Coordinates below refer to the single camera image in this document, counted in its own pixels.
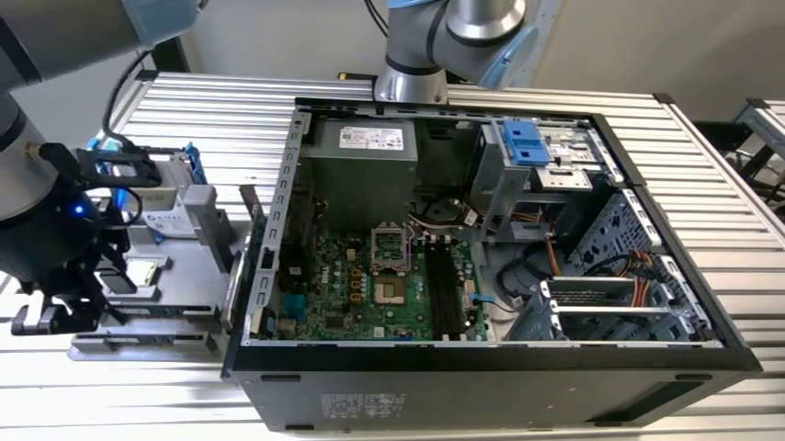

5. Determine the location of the blue plastic drive latch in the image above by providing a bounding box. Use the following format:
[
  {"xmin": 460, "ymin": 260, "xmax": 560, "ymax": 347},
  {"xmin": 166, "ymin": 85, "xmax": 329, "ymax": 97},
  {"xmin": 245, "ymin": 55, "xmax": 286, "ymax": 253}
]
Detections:
[{"xmin": 500, "ymin": 119, "xmax": 549, "ymax": 167}]

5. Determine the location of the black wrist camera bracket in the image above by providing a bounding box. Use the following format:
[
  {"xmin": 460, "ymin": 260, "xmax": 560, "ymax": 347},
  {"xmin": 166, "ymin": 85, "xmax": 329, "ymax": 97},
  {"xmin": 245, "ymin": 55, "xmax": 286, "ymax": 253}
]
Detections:
[{"xmin": 42, "ymin": 141, "xmax": 165, "ymax": 189}]

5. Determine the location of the green motherboard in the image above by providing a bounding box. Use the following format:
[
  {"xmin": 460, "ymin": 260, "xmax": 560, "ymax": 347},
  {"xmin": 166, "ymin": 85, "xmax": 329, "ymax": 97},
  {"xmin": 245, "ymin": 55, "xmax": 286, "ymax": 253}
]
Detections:
[{"xmin": 275, "ymin": 232, "xmax": 492, "ymax": 344}]

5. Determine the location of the grey power supply unit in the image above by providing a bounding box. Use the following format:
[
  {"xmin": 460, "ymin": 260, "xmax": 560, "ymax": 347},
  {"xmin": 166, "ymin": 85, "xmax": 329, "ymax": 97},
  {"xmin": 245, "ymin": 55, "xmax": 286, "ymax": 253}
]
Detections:
[{"xmin": 299, "ymin": 117, "xmax": 422, "ymax": 221}]

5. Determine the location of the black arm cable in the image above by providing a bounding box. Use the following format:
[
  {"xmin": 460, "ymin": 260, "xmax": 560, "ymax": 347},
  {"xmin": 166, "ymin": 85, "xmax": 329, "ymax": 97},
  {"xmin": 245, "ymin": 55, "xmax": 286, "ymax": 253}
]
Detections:
[{"xmin": 100, "ymin": 48, "xmax": 155, "ymax": 151}]

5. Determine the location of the orange red wire bundle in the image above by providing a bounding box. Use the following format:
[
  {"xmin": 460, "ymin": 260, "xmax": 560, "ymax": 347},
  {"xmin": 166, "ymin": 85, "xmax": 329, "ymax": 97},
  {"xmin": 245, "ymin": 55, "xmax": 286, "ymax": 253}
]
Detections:
[{"xmin": 625, "ymin": 250, "xmax": 664, "ymax": 310}]

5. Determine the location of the grey metal disk bay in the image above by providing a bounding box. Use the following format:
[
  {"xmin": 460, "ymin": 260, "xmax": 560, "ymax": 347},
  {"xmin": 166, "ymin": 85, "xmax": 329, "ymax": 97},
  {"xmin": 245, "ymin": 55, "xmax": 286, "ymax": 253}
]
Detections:
[{"xmin": 508, "ymin": 275, "xmax": 717, "ymax": 344}]

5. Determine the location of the black case fan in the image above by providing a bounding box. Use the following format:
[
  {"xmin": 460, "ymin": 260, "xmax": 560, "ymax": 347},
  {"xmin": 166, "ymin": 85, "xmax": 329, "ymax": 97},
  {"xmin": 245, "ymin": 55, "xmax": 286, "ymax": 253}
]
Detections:
[{"xmin": 285, "ymin": 187, "xmax": 321, "ymax": 295}]

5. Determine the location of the metal socket cover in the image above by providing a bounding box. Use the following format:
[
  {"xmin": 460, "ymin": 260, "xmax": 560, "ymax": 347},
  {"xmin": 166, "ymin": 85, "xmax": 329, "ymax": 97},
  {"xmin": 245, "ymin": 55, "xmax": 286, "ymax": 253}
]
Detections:
[{"xmin": 370, "ymin": 223, "xmax": 410, "ymax": 272}]

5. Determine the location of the CPU socket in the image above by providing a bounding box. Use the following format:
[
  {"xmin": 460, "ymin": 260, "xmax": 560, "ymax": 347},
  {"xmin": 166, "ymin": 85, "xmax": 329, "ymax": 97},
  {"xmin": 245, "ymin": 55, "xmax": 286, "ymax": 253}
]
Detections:
[{"xmin": 373, "ymin": 274, "xmax": 410, "ymax": 308}]

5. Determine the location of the hard disk in blue carrier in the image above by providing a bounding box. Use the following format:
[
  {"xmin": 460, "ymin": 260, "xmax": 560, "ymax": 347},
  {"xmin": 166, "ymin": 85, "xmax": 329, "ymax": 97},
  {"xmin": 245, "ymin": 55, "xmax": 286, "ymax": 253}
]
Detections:
[{"xmin": 84, "ymin": 136, "xmax": 207, "ymax": 243}]

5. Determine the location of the yellow white power wire bundle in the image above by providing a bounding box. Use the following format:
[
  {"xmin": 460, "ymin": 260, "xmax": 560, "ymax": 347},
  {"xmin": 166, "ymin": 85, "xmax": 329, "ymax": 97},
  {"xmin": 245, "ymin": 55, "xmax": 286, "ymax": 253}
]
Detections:
[{"xmin": 408, "ymin": 197, "xmax": 480, "ymax": 231}]

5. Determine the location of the grey metal drive cage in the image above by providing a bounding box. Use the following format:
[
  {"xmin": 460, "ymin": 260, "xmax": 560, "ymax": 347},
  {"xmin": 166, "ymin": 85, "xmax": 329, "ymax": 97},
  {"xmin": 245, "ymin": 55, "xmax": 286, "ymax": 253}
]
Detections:
[{"xmin": 476, "ymin": 117, "xmax": 614, "ymax": 243}]

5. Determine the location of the black PC case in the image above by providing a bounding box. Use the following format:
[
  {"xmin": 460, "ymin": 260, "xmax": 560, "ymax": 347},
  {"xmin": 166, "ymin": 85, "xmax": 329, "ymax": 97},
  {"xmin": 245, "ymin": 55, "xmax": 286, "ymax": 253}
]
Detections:
[{"xmin": 219, "ymin": 94, "xmax": 765, "ymax": 433}]

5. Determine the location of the silver CPU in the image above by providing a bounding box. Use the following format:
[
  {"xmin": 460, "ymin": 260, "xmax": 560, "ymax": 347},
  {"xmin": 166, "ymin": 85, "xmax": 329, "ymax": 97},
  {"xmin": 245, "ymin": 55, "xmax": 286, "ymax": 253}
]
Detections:
[{"xmin": 125, "ymin": 258, "xmax": 166, "ymax": 287}]

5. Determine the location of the grey parts rack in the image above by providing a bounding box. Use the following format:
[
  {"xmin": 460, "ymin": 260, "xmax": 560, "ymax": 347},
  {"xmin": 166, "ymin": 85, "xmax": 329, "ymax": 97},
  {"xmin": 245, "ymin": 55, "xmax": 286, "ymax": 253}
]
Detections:
[{"xmin": 66, "ymin": 182, "xmax": 250, "ymax": 362}]

